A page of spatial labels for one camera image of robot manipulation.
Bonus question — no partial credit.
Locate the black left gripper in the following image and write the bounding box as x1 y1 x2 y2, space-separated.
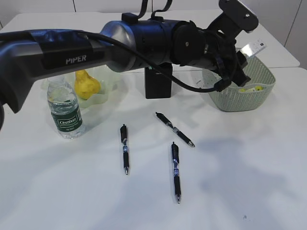
129 20 251 87

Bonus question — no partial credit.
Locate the yellow waste paper package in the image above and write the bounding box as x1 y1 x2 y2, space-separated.
239 85 263 92

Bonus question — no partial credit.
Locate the clear plastic ruler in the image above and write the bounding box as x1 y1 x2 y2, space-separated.
239 39 267 58

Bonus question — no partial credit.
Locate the yellow pear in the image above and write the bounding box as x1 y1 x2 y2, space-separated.
74 70 101 100

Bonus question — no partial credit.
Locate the clear plastic water bottle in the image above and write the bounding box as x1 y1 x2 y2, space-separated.
47 75 85 139

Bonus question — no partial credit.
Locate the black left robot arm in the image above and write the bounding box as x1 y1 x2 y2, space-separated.
0 14 258 113

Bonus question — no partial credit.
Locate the green plastic woven basket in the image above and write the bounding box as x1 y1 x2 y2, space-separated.
209 56 276 112

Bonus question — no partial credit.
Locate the black square pen holder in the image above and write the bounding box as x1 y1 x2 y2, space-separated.
144 67 172 99

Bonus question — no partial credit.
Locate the black pen upper middle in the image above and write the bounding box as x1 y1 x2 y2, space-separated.
155 112 195 148

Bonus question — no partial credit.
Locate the black pen on ruler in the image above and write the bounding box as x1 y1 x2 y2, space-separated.
171 142 181 204

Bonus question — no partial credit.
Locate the black pen left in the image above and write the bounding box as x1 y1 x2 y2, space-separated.
120 124 130 175

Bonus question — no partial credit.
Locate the green wavy glass plate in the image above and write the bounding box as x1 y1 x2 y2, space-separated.
42 66 123 108

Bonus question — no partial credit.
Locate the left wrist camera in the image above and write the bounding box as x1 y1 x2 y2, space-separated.
207 0 259 39

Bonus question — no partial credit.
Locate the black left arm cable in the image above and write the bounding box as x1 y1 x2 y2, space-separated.
76 0 238 93

